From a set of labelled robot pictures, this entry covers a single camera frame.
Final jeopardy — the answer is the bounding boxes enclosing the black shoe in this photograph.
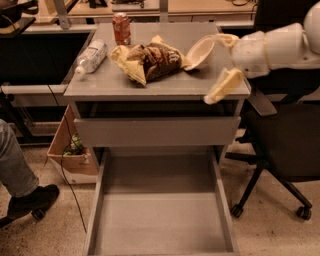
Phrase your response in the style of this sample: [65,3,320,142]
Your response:
[7,184,59,219]

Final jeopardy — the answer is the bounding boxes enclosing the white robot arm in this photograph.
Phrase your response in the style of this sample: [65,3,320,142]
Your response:
[204,0,320,105]

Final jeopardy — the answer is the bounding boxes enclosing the black office chair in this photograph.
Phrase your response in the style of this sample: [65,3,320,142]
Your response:
[225,0,320,222]

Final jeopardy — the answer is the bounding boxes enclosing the orange soda can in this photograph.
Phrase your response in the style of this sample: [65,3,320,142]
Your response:
[112,12,131,45]

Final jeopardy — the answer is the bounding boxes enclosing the cardboard box with trash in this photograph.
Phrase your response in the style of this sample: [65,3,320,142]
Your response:
[47,106,98,184]

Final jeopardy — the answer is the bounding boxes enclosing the open grey middle drawer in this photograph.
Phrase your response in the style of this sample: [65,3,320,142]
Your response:
[82,147,240,256]

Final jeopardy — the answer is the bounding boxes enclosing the wooden desk in background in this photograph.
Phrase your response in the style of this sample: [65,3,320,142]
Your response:
[19,0,259,31]

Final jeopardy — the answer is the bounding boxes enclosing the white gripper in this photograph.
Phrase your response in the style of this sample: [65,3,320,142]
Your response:
[204,31,270,105]

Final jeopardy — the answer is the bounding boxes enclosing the clear plastic water bottle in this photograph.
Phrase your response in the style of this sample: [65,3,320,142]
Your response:
[75,39,108,80]

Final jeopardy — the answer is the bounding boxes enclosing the person leg in jeans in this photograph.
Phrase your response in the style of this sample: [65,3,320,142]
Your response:
[0,120,39,198]

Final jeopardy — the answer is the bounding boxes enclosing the grey top drawer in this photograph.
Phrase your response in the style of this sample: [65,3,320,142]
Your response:
[75,101,240,147]

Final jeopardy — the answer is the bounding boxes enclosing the brown sea salt chip bag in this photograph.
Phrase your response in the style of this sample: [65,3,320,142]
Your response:
[110,35,191,86]

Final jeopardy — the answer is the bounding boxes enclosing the white paper bowl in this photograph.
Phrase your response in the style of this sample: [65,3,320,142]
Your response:
[184,35,215,71]

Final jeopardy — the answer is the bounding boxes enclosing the grey drawer cabinet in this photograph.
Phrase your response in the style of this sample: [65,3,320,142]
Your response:
[63,21,252,168]

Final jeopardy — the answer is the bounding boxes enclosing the black floor cable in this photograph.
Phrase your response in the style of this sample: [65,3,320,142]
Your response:
[3,14,88,234]

